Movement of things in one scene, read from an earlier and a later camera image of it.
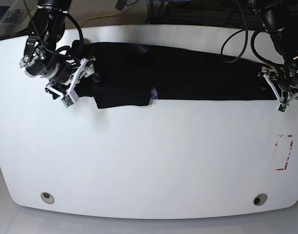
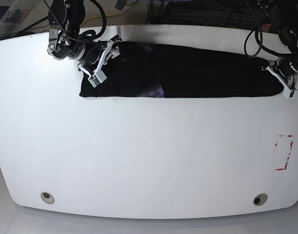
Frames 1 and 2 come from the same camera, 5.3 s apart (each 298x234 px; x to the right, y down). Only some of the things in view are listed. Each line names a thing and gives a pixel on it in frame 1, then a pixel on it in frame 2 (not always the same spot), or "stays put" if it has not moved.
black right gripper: x=65 y=70 → x=93 y=51
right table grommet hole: x=260 y=199 stays put
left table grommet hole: x=47 y=197 stays put
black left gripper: x=285 y=80 → x=284 y=65
